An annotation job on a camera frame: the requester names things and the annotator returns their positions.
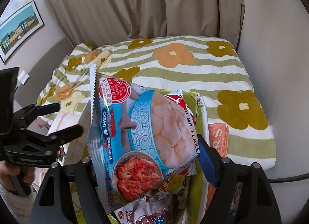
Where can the yellow chips snack bag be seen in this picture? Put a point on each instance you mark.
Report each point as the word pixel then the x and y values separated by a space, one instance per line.
pixel 172 185

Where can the framed landscape picture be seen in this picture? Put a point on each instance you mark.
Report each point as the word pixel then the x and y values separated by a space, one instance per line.
pixel 18 28

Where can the white fuzzy sleeve forearm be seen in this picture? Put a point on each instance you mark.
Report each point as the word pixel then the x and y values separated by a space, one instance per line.
pixel 20 207

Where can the beige curtain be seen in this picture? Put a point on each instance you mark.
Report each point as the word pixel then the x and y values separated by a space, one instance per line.
pixel 111 21

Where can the cartoon children snack bag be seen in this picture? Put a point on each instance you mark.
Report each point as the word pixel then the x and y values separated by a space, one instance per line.
pixel 143 212

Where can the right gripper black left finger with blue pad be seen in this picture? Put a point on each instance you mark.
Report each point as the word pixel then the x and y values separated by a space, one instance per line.
pixel 54 204

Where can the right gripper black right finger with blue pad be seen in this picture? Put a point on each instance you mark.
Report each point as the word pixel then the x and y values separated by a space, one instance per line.
pixel 257 203

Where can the white wall switch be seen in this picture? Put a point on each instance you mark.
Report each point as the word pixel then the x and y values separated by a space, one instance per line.
pixel 23 77

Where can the pink pillow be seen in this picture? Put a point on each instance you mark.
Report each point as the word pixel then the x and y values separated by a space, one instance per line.
pixel 41 123

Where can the person left hand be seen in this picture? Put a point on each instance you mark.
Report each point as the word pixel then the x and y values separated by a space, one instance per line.
pixel 8 170

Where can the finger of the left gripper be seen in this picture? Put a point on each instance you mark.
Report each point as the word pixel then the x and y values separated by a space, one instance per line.
pixel 66 135
pixel 48 109

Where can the flower striped blanket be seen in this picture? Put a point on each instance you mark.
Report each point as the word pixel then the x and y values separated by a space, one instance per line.
pixel 203 65

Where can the grey padded headboard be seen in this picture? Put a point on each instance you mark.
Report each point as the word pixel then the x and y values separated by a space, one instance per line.
pixel 41 73

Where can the shrimp flakes snack bag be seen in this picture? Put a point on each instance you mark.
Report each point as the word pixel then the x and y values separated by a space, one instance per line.
pixel 138 138

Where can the green cardboard box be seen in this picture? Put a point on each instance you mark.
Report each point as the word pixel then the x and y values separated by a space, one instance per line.
pixel 192 196

